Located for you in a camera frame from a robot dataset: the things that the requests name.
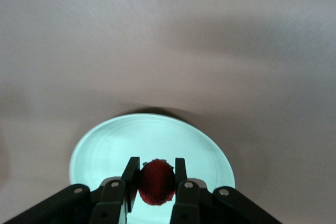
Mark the mint green round plate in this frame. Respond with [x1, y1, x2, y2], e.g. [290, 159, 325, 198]
[69, 113, 236, 224]

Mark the red toy strawberry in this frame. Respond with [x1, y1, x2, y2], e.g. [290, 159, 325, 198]
[138, 158, 176, 206]

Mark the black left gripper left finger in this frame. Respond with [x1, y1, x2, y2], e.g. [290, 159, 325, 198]
[0, 156, 140, 224]

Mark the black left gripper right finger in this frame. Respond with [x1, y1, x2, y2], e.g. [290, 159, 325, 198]
[170, 157, 283, 224]

